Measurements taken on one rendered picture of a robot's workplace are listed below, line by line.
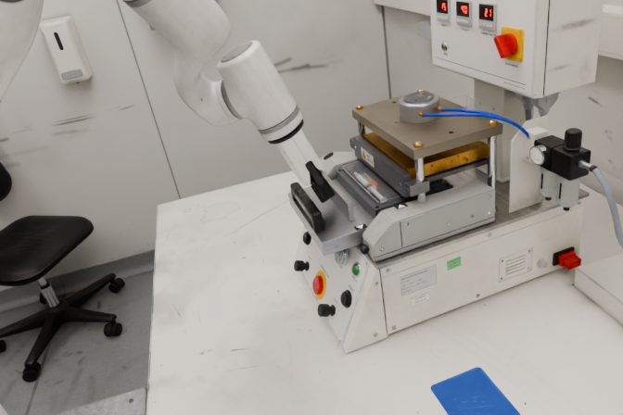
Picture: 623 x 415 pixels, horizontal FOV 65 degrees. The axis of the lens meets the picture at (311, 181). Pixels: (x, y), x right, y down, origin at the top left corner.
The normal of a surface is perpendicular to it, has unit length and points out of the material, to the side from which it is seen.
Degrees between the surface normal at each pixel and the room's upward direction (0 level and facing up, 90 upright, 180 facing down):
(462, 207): 90
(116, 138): 90
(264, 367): 0
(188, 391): 0
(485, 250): 90
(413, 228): 90
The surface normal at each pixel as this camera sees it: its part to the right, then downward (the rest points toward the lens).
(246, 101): -0.26, 0.64
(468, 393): -0.15, -0.88
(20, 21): 0.83, 0.51
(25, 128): 0.25, 0.40
